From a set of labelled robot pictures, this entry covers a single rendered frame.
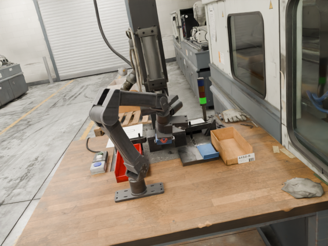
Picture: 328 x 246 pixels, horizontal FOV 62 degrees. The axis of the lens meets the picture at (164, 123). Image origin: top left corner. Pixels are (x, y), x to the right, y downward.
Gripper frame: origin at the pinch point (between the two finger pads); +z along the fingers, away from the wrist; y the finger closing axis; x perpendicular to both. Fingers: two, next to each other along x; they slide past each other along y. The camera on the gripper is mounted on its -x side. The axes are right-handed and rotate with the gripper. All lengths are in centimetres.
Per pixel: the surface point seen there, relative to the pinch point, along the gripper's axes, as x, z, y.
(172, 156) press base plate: -3.9, 12.0, -0.6
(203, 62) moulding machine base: -84, 158, 274
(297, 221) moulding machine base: -65, 40, -28
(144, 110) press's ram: 7.9, -3.7, 17.7
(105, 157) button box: 30.3, 15.4, 5.0
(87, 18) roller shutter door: 203, 366, 869
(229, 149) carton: -31.3, 7.2, -2.7
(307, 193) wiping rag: -46, -14, -39
